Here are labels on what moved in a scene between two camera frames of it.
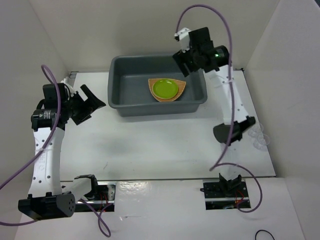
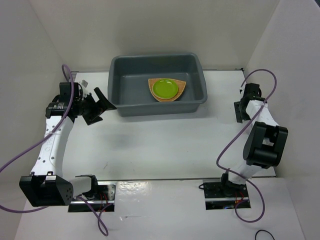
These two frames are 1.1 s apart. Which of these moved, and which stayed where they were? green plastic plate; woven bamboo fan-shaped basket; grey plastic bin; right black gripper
Moved: right black gripper
Stayed: woven bamboo fan-shaped basket; green plastic plate; grey plastic bin
